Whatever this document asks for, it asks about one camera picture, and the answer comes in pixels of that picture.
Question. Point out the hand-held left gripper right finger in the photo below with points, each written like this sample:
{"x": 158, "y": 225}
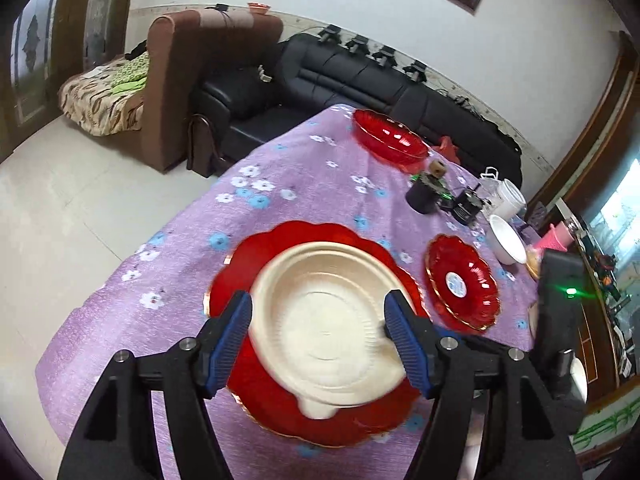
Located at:
{"x": 406, "y": 335}

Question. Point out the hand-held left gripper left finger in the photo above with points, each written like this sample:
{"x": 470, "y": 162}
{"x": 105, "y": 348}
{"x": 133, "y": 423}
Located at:
{"x": 234, "y": 332}

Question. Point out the large red scalloped plate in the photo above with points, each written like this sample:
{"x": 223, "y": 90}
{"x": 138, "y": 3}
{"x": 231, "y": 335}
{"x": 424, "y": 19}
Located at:
{"x": 240, "y": 265}

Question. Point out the white foam bowl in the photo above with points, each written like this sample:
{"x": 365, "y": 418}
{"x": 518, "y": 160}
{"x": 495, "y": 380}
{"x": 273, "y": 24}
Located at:
{"x": 505, "y": 240}
{"x": 581, "y": 377}

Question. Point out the cream paper plate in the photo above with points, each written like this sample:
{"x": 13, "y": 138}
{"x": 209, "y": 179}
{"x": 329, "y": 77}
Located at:
{"x": 325, "y": 320}

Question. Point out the small red glass plate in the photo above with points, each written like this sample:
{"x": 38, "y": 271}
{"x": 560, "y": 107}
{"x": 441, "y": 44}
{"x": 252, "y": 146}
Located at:
{"x": 450, "y": 260}

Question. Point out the bottle with pink sleeve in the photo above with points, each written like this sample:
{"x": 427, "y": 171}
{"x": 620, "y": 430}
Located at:
{"x": 552, "y": 240}

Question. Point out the white plastic jar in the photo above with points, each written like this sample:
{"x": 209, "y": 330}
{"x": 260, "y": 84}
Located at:
{"x": 511, "y": 200}

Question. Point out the black battery box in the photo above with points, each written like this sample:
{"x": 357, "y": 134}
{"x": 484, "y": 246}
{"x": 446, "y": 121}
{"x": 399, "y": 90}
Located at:
{"x": 467, "y": 207}

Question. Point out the green circuit board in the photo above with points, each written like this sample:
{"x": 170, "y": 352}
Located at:
{"x": 446, "y": 193}

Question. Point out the wooden spool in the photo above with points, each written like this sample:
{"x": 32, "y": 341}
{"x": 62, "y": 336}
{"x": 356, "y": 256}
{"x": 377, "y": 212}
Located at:
{"x": 437, "y": 168}

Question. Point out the purple floral tablecloth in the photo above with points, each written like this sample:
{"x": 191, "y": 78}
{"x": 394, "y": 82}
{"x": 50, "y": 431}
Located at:
{"x": 300, "y": 175}

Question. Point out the brown handbag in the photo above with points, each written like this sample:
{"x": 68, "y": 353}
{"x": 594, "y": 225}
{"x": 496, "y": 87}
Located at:
{"x": 202, "y": 147}

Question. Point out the red cloth item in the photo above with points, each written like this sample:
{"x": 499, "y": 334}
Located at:
{"x": 447, "y": 149}

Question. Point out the red glass bowl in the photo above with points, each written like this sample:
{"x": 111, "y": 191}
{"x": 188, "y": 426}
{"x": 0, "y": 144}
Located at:
{"x": 390, "y": 135}

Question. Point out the brown armchair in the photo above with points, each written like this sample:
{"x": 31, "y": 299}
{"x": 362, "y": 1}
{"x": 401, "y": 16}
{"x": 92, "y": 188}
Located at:
{"x": 170, "y": 85}

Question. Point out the spare black gripper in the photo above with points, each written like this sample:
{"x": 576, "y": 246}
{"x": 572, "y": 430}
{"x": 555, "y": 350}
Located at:
{"x": 416, "y": 71}
{"x": 358, "y": 45}
{"x": 331, "y": 35}
{"x": 385, "y": 55}

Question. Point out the black leather sofa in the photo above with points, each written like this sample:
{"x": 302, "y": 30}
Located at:
{"x": 340, "y": 75}

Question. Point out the patterned bed blanket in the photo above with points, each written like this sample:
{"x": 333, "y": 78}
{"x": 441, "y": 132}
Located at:
{"x": 95, "y": 100}

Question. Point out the green cloth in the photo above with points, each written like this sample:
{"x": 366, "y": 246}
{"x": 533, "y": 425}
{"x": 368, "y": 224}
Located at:
{"x": 131, "y": 72}

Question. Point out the small red dish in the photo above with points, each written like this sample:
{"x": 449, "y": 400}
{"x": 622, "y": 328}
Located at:
{"x": 259, "y": 8}

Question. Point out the wooden glass-panel door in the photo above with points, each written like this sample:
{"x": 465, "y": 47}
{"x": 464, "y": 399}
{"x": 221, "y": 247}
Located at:
{"x": 70, "y": 20}

